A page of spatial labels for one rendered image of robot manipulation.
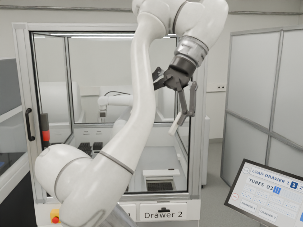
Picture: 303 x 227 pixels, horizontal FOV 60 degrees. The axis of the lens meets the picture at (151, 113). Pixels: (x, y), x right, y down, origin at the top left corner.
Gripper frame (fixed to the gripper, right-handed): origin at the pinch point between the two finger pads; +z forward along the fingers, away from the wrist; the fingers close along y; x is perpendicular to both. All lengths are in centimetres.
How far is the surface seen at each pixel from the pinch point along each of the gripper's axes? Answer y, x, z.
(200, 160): -3, 90, 3
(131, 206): -26, 86, 48
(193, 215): 6, 107, 35
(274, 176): 37, 97, -10
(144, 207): -19, 89, 44
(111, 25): -63, 33, -36
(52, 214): -59, 66, 73
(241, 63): -47, 236, -125
